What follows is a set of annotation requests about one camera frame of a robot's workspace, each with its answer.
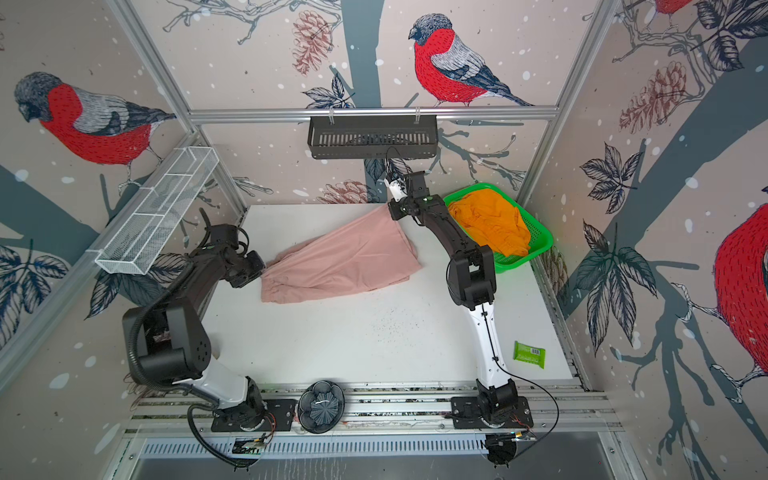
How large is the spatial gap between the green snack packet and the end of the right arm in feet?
1.57

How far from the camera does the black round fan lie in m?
0.73

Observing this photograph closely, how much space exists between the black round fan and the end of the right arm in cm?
51

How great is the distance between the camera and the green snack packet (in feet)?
2.73

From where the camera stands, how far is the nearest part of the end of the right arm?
2.53 ft

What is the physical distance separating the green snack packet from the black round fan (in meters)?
0.51
